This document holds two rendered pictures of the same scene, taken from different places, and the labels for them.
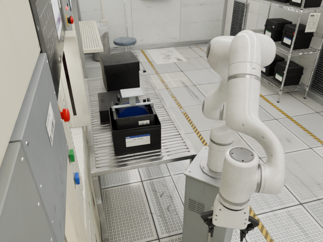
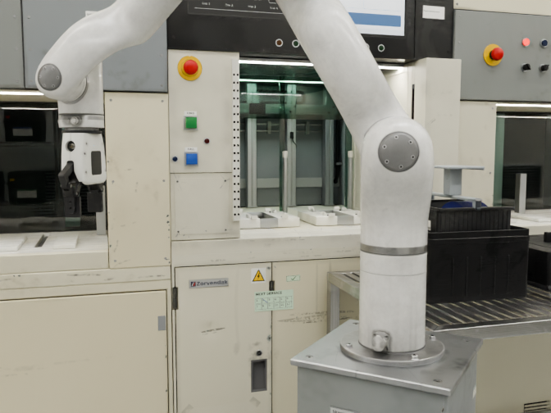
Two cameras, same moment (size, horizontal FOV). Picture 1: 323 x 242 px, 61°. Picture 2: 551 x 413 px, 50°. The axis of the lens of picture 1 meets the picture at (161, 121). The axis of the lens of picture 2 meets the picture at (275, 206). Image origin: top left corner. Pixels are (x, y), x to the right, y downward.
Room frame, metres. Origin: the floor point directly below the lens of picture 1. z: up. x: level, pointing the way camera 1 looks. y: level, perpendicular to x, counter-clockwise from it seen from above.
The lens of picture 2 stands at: (0.89, -1.36, 1.13)
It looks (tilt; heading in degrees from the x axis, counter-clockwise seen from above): 6 degrees down; 89
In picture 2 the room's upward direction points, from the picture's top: straight up
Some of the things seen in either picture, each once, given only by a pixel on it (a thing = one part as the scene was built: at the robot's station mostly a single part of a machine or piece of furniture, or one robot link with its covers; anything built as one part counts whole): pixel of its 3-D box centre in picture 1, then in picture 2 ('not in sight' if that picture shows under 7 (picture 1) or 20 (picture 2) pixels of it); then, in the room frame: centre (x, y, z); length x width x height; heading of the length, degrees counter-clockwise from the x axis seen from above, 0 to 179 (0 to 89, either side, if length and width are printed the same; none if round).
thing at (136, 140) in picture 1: (134, 127); (450, 256); (1.38, 0.16, 0.85); 0.28 x 0.28 x 0.17; 13
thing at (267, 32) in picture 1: (277, 29); not in sight; (3.90, -1.63, 0.81); 0.30 x 0.28 x 0.26; 10
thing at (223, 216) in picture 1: (230, 210); (82, 155); (0.53, -0.20, 1.12); 0.10 x 0.07 x 0.11; 80
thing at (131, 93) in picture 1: (133, 116); (451, 225); (1.38, 0.16, 0.93); 0.24 x 0.20 x 0.32; 103
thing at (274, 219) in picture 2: not in sight; (261, 217); (0.87, 0.65, 0.89); 0.22 x 0.21 x 0.04; 105
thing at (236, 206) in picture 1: (234, 195); (80, 123); (0.53, -0.20, 1.18); 0.09 x 0.08 x 0.03; 80
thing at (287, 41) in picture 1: (296, 36); not in sight; (3.55, -1.75, 0.81); 0.30 x 0.28 x 0.26; 13
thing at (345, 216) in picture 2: not in sight; (334, 215); (1.13, 0.72, 0.89); 0.22 x 0.21 x 0.04; 105
